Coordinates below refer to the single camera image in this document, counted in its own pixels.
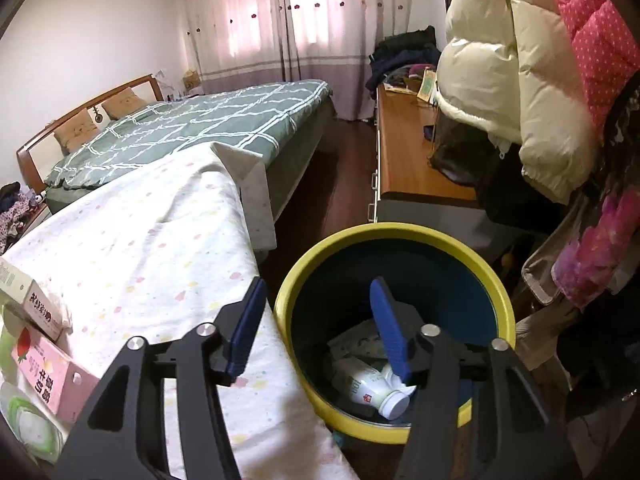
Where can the white capped plastic bottle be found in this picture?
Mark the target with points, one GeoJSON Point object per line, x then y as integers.
{"type": "Point", "coordinates": [365, 385]}

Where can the cream puffer jacket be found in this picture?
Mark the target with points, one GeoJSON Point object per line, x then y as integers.
{"type": "Point", "coordinates": [500, 60]}

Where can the black mesh garment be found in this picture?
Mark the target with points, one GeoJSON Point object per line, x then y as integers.
{"type": "Point", "coordinates": [465, 150]}

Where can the pile of dark clothes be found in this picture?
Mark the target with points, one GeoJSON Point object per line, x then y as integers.
{"type": "Point", "coordinates": [405, 55]}

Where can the white nightstand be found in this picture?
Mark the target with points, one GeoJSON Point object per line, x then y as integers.
{"type": "Point", "coordinates": [37, 217]}

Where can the green plaid duvet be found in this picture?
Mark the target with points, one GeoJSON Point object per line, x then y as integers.
{"type": "Point", "coordinates": [200, 115]}

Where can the green white card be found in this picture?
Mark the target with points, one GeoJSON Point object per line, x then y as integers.
{"type": "Point", "coordinates": [428, 87]}

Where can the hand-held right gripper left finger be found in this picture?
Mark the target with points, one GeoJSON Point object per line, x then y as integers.
{"type": "Point", "coordinates": [245, 330]}

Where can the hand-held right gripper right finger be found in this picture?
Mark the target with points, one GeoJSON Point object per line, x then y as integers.
{"type": "Point", "coordinates": [390, 325]}

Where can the table with dotted white cloth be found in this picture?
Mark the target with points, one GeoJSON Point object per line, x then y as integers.
{"type": "Point", "coordinates": [150, 260]}

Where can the dark sheer patterned garment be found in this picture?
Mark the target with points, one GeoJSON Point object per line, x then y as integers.
{"type": "Point", "coordinates": [622, 140]}

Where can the green label white bottle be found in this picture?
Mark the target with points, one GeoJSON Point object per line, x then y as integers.
{"type": "Point", "coordinates": [30, 425]}

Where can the wooden cabinet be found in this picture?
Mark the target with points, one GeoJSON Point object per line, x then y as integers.
{"type": "Point", "coordinates": [410, 150]}

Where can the pink floral cloth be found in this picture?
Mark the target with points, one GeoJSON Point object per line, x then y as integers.
{"type": "Point", "coordinates": [595, 255]}

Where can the green cream carton box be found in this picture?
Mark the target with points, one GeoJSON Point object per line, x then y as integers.
{"type": "Point", "coordinates": [35, 300]}

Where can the brown bear pillow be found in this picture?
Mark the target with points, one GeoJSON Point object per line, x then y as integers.
{"type": "Point", "coordinates": [77, 130]}
{"type": "Point", "coordinates": [125, 104]}

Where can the yellow blue trash bin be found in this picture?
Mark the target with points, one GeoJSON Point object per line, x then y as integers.
{"type": "Point", "coordinates": [320, 280]}

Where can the pink dotted quilted jacket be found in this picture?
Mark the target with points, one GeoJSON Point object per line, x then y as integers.
{"type": "Point", "coordinates": [595, 35]}

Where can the wooden bed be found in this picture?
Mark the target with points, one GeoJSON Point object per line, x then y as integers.
{"type": "Point", "coordinates": [310, 130]}

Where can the pink white curtain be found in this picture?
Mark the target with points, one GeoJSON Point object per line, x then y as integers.
{"type": "Point", "coordinates": [230, 25]}
{"type": "Point", "coordinates": [345, 25]}

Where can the pink strawberry box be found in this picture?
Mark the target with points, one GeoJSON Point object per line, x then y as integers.
{"type": "Point", "coordinates": [45, 375]}

